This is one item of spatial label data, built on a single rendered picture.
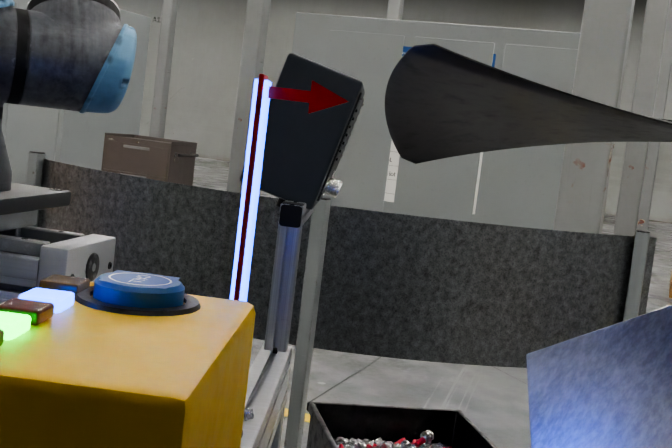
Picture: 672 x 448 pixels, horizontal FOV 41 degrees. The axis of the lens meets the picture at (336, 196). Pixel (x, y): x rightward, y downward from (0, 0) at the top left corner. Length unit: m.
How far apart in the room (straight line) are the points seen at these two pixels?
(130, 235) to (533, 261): 1.17
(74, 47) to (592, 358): 0.72
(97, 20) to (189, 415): 0.90
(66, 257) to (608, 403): 0.62
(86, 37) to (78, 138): 9.40
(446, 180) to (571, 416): 6.20
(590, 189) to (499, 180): 1.89
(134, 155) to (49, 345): 7.19
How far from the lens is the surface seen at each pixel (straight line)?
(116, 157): 7.61
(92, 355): 0.33
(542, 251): 2.60
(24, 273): 1.06
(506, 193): 6.74
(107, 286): 0.40
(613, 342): 0.67
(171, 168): 7.40
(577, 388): 0.67
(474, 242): 2.51
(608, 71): 4.96
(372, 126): 7.00
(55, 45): 1.13
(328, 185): 1.25
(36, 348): 0.33
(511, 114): 0.66
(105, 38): 1.15
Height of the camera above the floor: 1.16
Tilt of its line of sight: 4 degrees down
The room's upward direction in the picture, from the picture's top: 7 degrees clockwise
